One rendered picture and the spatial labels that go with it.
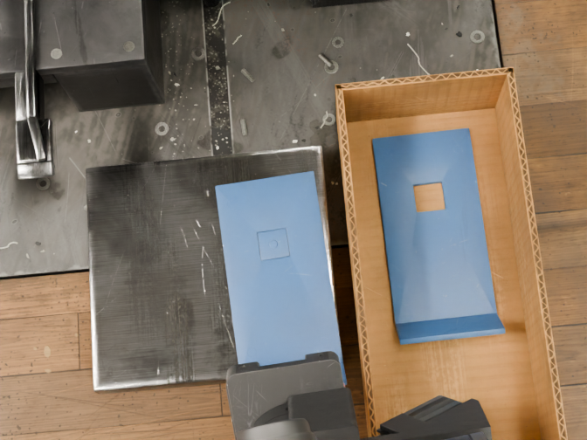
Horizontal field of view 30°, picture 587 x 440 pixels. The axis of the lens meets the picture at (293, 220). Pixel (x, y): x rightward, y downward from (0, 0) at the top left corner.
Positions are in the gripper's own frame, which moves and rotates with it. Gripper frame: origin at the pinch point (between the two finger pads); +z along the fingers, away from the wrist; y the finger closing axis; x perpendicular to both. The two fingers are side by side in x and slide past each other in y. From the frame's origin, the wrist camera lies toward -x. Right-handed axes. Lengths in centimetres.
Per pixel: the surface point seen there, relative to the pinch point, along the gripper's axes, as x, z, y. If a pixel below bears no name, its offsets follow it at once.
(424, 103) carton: -12.2, 10.0, 15.2
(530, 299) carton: -16.5, 1.5, 2.8
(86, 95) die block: 11.5, 12.2, 19.1
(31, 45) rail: 13.7, 8.0, 23.5
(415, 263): -9.7, 6.3, 4.8
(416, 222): -10.3, 7.7, 7.4
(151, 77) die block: 6.5, 10.2, 20.0
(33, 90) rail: 13.9, 6.4, 20.7
